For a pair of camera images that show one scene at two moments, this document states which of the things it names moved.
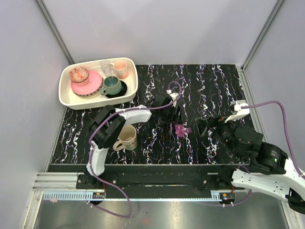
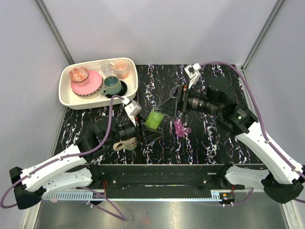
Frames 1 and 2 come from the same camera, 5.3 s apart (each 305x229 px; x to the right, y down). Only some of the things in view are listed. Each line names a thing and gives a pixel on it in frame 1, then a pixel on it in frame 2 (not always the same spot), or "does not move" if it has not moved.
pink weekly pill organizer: [179, 131] does not move
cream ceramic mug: [127, 137] does not move
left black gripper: [176, 119] to [145, 137]
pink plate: [95, 83] does not move
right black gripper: [202, 124] to [170, 106]
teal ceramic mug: [112, 86] does not move
